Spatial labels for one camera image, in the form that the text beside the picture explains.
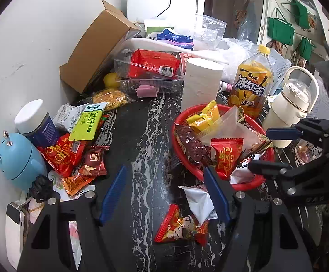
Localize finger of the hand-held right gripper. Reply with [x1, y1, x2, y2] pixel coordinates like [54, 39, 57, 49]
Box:
[266, 118, 329, 145]
[248, 153, 329, 183]

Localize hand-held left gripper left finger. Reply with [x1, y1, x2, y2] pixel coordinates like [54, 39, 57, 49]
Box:
[17, 165, 127, 272]

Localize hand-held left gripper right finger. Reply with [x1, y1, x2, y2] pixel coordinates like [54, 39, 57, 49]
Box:
[203, 167, 314, 272]

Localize silver snack packet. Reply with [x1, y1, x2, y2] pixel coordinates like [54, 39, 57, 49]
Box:
[179, 185, 219, 225]

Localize red plastic basket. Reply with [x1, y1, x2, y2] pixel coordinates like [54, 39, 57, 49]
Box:
[172, 104, 275, 192]

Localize white cartoon snack packet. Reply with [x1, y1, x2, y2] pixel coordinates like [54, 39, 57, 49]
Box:
[229, 153, 265, 185]

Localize red cartoon face snack packet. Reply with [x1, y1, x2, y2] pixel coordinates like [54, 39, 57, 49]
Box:
[154, 204, 209, 246]

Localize clear triangular snack bag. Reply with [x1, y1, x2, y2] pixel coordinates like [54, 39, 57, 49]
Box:
[198, 106, 267, 153]

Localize long dark brown snack packet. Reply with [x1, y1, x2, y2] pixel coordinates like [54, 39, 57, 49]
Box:
[174, 124, 214, 167]

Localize yellow snack packet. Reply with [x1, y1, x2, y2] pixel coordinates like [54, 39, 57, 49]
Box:
[187, 113, 211, 133]
[200, 100, 222, 126]

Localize cream insulated water bottle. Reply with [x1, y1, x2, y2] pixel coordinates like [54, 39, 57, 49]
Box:
[262, 66, 320, 148]

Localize clear cartoon print cup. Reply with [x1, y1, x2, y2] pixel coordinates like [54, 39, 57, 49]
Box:
[295, 139, 324, 165]

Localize brown chocolate packet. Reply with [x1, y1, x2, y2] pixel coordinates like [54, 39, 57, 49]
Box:
[78, 145, 110, 177]

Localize iced tea bottle yellow cap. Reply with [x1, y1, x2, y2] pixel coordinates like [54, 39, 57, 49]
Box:
[227, 44, 275, 119]

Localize red gold print snack packet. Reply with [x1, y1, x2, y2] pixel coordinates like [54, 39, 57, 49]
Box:
[37, 133, 88, 178]

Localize small black gadget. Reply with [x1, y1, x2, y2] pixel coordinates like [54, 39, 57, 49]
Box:
[29, 175, 54, 204]

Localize thin red snack packet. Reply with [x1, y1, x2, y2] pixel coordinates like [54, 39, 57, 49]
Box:
[97, 112, 111, 136]

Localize lime green snack packet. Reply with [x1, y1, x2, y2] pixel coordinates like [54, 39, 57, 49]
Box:
[68, 102, 108, 141]

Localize white green patterned packet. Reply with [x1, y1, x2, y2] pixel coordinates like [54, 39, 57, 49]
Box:
[52, 103, 90, 134]

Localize white toilet paper roll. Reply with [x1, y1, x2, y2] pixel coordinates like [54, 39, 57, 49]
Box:
[183, 58, 224, 115]

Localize crumpled clear plastic bags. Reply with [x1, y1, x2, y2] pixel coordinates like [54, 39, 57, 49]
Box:
[218, 37, 267, 83]

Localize yellow noodle snack bag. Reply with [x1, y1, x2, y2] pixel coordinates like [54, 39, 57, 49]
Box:
[92, 88, 137, 111]

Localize light blue round device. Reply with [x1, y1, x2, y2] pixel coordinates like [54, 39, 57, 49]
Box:
[0, 130, 48, 189]

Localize large green tote bag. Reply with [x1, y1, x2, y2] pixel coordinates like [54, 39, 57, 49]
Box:
[267, 7, 295, 46]

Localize white power bank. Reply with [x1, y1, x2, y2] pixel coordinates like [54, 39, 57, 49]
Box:
[5, 201, 29, 262]

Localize pink paper packet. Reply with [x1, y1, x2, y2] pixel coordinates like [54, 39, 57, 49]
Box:
[136, 85, 157, 98]

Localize dark blue jar white lid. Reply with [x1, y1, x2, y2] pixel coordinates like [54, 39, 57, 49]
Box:
[14, 99, 61, 148]

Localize yellow lemon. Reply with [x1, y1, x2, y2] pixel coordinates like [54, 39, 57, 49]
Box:
[104, 73, 121, 89]

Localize clear plastic tray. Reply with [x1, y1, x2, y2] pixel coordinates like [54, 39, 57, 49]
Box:
[114, 57, 185, 94]

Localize hanging blue plastic cover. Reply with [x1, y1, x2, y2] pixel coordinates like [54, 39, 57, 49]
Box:
[237, 1, 258, 41]

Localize red paper cup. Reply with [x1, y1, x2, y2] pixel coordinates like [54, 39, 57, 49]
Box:
[177, 52, 195, 74]

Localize clear zip bag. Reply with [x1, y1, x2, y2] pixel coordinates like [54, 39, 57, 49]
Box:
[193, 14, 227, 46]

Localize large red snack bag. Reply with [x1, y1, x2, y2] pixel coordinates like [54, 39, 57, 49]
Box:
[129, 49, 182, 79]

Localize blue tissue pack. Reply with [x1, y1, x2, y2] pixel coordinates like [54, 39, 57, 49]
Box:
[157, 28, 195, 50]

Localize brown cardboard box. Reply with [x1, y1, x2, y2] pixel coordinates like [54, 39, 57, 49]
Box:
[59, 0, 141, 95]

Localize white foam sheet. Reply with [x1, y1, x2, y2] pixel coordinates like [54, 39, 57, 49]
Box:
[122, 38, 233, 66]

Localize green white carton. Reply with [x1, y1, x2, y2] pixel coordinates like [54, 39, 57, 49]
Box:
[144, 19, 176, 40]

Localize white refrigerator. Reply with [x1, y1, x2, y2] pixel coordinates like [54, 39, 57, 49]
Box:
[127, 0, 206, 23]

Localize black power cable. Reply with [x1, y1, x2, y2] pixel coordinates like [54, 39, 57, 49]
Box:
[156, 0, 176, 18]

